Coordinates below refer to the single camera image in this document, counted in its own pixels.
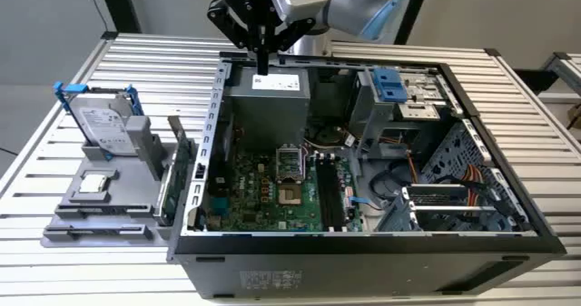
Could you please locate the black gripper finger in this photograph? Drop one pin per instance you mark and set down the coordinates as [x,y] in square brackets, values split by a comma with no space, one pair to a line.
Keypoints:
[289,34]
[227,24]

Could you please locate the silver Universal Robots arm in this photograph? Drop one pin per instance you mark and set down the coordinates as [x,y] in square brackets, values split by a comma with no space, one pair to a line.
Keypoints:
[348,10]

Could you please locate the black RAM slot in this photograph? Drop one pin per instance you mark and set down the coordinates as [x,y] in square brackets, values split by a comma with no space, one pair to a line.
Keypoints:
[324,190]
[335,190]

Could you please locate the grey power supply unit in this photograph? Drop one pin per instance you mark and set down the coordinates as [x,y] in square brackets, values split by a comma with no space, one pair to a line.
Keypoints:
[267,115]

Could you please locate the blue plastic drive latch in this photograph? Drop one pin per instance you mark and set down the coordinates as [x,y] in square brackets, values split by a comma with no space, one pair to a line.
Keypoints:
[387,85]

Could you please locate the black table end cap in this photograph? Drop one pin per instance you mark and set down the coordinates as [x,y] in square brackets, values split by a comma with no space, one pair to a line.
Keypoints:
[491,52]
[108,36]

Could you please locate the round black case speaker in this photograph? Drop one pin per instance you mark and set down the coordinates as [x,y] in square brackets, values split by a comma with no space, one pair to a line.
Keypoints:
[327,136]

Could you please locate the hard disk in blue carrier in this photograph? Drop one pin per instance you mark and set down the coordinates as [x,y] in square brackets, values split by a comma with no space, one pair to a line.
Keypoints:
[101,122]

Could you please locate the green graphics card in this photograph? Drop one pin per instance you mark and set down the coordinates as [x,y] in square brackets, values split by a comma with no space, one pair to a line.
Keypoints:
[178,170]

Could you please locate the CPU socket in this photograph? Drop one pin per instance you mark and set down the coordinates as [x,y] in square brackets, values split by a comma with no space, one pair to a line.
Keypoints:
[289,194]

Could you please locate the grey plastic parts rack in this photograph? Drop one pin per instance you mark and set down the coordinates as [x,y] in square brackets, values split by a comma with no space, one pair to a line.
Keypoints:
[130,190]

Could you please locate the green motherboard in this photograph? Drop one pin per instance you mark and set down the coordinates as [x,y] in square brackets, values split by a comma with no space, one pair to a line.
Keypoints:
[295,217]

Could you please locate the silver CPU chip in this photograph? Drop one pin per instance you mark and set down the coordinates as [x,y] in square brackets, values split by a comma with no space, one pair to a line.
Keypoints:
[92,183]

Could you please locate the grey metal disk bay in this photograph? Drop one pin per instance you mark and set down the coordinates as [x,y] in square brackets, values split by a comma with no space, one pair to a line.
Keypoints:
[435,192]

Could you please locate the aluminium slat side table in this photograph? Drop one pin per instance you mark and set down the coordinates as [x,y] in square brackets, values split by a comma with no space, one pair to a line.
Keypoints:
[564,71]

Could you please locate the brown cardboard box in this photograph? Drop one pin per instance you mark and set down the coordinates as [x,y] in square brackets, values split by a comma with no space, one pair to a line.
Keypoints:
[574,115]

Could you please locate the black open PC case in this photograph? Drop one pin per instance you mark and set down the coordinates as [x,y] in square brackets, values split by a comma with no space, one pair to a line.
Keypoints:
[317,272]

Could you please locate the black vertical frame post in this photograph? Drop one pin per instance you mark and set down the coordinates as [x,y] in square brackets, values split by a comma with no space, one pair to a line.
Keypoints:
[415,10]
[120,7]

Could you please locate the black table connector bracket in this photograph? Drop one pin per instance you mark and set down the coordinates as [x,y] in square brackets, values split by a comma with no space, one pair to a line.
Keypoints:
[535,80]

